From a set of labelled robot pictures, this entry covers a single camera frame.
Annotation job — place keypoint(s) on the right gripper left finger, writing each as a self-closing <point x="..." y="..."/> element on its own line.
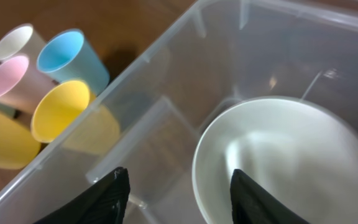
<point x="104" y="202"/>

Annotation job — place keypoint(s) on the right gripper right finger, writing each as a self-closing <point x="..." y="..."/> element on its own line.
<point x="252" y="204"/>

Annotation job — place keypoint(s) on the small white bowl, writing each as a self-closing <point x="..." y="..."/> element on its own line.
<point x="299" y="152"/>

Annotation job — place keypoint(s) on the clear plastic storage container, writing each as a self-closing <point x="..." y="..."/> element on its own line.
<point x="216" y="55"/>

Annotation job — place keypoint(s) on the yellow cup right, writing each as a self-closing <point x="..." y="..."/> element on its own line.
<point x="61" y="106"/>

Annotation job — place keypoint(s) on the yellow cup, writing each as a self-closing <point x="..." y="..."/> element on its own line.
<point x="61" y="106"/>
<point x="17" y="146"/>

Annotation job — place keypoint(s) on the yellow cup front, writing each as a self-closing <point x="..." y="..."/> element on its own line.
<point x="17" y="146"/>

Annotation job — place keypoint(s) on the pink cup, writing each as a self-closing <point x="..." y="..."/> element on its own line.
<point x="22" y="86"/>

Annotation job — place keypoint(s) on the light blue cup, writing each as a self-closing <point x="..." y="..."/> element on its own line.
<point x="69" y="56"/>

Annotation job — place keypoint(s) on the cream white cup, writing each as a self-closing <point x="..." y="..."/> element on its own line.
<point x="23" y="39"/>

